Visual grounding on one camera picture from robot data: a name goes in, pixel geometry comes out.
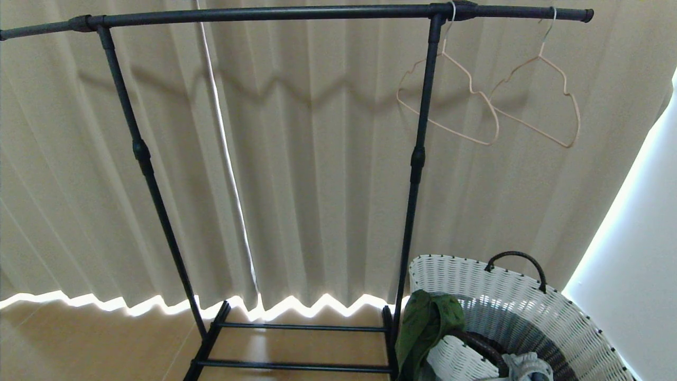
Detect green garment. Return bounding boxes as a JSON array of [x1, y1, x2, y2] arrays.
[[395, 289, 466, 381]]

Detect beige curtain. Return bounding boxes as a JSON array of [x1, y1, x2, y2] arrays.
[[0, 0, 677, 318]]

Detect white laundry basket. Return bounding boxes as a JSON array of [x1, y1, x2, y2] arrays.
[[408, 251, 636, 381]]

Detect pale grey shorts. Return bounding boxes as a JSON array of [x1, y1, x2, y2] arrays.
[[501, 351, 554, 381]]

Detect black clothes rack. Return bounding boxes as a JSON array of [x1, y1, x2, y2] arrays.
[[0, 0, 594, 381]]

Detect pink clothes hanger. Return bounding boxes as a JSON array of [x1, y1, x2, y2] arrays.
[[489, 6, 581, 149], [396, 3, 500, 147]]

